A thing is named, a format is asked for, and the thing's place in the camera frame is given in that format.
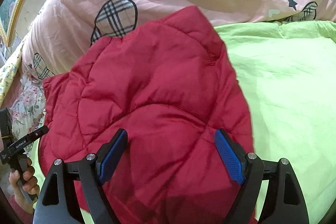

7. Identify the pink bed sheet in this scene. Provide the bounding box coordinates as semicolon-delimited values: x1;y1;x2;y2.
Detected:
0;77;27;151

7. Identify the person's left hand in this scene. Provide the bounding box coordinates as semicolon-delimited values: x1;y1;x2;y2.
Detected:
9;158;40;211

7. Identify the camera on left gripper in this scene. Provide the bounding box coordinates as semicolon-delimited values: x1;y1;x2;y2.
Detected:
1;108;14;148

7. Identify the white floral fabric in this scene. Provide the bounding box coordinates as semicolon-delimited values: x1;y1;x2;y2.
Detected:
10;75;46;139

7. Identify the red quilted puffer jacket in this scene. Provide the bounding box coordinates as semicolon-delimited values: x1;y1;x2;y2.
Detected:
38;6;253;223

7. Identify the light green bed cover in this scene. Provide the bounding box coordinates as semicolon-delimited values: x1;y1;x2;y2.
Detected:
28;19;336;224

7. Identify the yellow floral blanket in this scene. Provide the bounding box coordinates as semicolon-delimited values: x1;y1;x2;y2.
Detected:
0;42;24;105

